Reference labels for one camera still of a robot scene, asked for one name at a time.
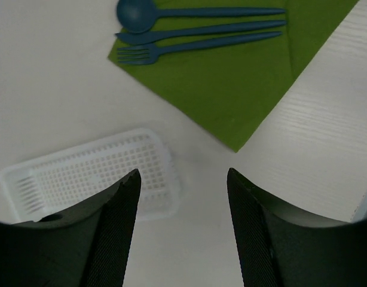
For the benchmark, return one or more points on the dark blue plastic spoon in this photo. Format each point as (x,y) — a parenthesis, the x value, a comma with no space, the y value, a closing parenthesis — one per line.
(140,16)

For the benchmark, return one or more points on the white slotted cutlery tray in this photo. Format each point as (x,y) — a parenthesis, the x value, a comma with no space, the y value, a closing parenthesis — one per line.
(51,183)

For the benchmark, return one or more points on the green paper napkin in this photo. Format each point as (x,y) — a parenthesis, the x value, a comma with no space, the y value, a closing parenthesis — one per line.
(229,91)

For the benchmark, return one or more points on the dark blue plastic knife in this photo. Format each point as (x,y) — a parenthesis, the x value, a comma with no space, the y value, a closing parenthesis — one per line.
(154,36)

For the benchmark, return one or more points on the dark blue plastic fork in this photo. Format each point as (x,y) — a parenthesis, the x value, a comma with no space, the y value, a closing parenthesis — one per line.
(148,54)

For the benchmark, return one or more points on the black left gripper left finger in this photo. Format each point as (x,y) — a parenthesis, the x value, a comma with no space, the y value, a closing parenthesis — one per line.
(86,244)

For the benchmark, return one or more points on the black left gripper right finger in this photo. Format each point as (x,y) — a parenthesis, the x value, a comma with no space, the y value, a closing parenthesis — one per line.
(275,252)

